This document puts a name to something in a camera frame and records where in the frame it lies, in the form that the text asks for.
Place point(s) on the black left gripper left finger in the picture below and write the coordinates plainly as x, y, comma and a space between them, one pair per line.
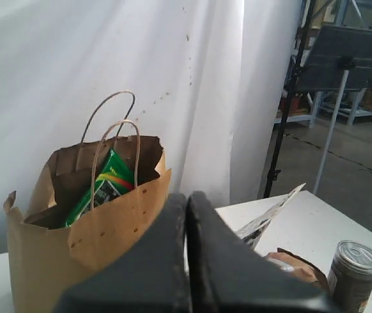
149, 277

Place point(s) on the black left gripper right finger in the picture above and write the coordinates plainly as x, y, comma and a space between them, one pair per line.
226, 275

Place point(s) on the green seaweed snack package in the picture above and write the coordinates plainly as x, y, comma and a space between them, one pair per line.
114, 180

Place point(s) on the small brown paper pouch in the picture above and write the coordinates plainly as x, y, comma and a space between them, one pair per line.
299, 268

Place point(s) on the brown paper bag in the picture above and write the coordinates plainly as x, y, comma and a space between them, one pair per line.
45, 258

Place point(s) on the black cat food pouch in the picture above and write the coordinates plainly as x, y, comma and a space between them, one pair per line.
251, 233

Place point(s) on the black light stand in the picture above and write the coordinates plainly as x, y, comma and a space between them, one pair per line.
301, 40

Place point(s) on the dark tin can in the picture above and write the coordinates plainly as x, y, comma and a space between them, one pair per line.
350, 276

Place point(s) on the white backdrop curtain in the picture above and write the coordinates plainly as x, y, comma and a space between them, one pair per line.
204, 76

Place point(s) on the grey panel on stand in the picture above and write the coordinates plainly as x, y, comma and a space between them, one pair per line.
340, 60

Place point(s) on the blue metal shelving rack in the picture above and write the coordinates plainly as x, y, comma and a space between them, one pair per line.
345, 13

